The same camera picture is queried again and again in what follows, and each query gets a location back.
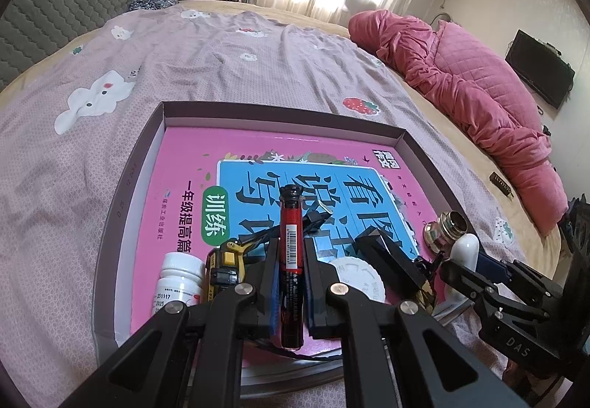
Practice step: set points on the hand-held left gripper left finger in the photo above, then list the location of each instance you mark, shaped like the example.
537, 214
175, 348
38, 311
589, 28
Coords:
273, 302

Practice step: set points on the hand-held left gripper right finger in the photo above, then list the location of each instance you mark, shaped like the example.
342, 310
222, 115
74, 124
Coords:
318, 302

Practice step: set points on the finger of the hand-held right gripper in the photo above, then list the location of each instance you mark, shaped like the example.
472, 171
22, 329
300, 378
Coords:
474, 292
493, 266

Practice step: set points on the white plastic bottle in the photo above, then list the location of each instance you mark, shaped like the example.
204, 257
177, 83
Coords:
465, 249

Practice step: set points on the red and black marker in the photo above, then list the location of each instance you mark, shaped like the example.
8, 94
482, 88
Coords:
290, 260

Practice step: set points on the gold metal jar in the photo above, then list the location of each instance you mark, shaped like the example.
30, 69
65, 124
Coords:
445, 228

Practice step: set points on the yellow and black wristwatch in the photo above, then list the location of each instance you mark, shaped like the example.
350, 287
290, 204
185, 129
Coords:
226, 260

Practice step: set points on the small white pill bottle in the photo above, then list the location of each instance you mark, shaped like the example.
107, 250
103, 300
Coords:
177, 283

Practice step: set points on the dark purple shallow box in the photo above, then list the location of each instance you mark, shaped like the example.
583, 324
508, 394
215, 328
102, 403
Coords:
276, 122

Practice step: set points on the small dark gold-trimmed bar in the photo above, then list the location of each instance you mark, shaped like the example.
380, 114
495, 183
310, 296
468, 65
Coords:
501, 184

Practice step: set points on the pink and blue book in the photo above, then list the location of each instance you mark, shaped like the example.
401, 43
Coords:
184, 168

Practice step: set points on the pink quilted duvet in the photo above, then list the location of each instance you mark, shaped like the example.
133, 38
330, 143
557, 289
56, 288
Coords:
461, 80

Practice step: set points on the black flat television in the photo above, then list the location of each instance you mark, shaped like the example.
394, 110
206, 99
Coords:
539, 69

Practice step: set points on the purple printed blanket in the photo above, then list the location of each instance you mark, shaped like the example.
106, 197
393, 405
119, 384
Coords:
230, 66

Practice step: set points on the dark patterned cloth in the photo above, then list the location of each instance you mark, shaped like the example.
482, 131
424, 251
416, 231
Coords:
152, 3

